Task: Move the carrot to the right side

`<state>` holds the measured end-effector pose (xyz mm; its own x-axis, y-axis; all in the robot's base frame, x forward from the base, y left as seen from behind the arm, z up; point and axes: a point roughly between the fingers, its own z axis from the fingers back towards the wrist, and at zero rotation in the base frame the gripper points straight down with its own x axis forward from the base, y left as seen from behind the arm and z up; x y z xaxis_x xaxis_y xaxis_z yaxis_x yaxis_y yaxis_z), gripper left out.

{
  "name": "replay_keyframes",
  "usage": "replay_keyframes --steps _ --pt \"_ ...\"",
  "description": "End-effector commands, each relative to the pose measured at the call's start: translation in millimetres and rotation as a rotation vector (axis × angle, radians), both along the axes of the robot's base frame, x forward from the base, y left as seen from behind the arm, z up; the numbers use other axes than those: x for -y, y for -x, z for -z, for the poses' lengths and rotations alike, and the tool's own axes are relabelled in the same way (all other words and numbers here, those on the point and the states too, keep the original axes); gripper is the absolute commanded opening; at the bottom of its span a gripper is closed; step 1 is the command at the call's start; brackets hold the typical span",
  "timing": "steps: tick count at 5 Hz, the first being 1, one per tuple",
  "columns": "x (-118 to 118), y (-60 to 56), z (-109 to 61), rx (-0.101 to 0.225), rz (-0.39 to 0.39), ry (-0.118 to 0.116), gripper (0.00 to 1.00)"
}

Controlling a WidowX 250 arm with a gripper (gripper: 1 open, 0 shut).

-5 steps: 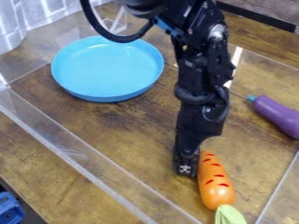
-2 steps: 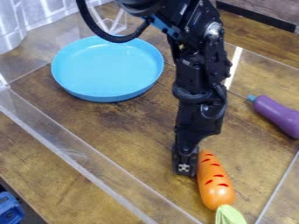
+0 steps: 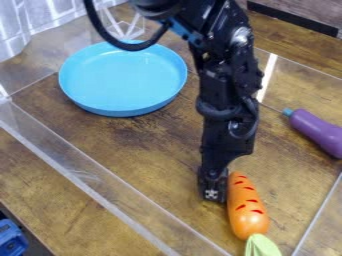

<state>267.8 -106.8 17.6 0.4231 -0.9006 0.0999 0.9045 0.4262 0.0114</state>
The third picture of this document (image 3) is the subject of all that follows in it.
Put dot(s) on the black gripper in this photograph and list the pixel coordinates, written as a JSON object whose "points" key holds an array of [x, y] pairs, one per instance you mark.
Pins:
{"points": [[228, 139]]}

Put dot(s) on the orange toy carrot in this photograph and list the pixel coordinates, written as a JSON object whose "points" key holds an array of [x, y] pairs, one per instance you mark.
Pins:
{"points": [[249, 217]]}

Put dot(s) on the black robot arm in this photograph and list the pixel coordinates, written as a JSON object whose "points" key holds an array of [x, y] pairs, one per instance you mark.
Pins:
{"points": [[214, 26]]}

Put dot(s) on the purple toy eggplant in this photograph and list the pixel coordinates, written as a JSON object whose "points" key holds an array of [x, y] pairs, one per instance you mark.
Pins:
{"points": [[324, 133]]}

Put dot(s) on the blue plastic plate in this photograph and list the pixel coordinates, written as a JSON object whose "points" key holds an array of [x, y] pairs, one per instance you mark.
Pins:
{"points": [[118, 83]]}

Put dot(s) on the blue object at corner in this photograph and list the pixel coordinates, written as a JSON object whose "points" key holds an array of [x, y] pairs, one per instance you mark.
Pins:
{"points": [[14, 243]]}

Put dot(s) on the black bar in background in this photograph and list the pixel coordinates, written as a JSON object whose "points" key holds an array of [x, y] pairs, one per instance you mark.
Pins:
{"points": [[293, 19]]}

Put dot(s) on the white curtain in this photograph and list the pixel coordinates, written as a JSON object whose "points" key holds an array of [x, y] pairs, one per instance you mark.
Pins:
{"points": [[27, 17]]}

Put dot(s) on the clear acrylic enclosure wall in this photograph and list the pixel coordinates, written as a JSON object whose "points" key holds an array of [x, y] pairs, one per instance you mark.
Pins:
{"points": [[174, 237]]}

